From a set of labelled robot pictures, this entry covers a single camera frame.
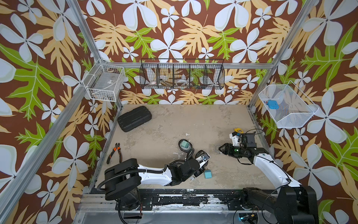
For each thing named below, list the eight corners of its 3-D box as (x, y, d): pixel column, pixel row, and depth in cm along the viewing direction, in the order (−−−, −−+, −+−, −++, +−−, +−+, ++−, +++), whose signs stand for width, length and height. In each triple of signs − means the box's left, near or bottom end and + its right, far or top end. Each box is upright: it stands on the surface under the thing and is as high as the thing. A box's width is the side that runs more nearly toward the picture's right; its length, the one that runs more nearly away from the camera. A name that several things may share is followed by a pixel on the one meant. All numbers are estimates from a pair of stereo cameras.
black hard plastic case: (124, 134, 104) (121, 129, 99) (117, 122, 111) (114, 117, 106) (154, 119, 113) (153, 114, 108) (146, 108, 121) (144, 103, 116)
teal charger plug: (204, 178, 85) (205, 177, 83) (203, 170, 88) (204, 169, 86) (211, 178, 85) (212, 177, 83) (210, 170, 88) (211, 169, 86)
